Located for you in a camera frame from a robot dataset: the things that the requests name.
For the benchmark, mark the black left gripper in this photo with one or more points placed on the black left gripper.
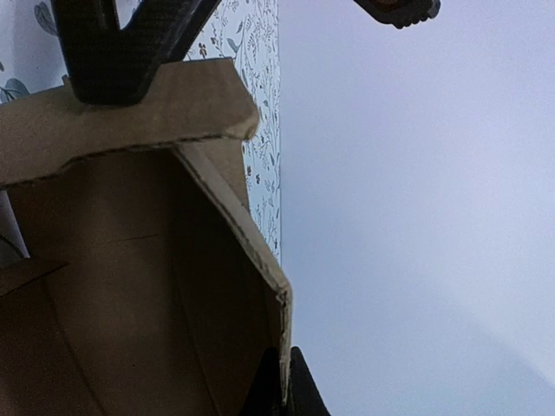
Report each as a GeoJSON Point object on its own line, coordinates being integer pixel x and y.
{"type": "Point", "coordinates": [401, 13]}

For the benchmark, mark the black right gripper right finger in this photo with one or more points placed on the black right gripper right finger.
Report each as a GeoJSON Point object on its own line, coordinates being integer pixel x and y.
{"type": "Point", "coordinates": [304, 398]}

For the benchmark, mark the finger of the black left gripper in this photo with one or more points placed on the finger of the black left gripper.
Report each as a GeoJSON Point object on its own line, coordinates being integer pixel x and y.
{"type": "Point", "coordinates": [112, 65]}

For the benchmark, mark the brown cardboard box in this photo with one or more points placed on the brown cardboard box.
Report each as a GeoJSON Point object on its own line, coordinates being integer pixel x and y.
{"type": "Point", "coordinates": [149, 289]}

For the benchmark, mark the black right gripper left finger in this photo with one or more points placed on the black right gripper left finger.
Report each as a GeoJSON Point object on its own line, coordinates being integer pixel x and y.
{"type": "Point", "coordinates": [265, 393]}

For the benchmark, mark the floral patterned table mat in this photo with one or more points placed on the floral patterned table mat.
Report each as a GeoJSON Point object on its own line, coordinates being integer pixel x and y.
{"type": "Point", "coordinates": [244, 30]}

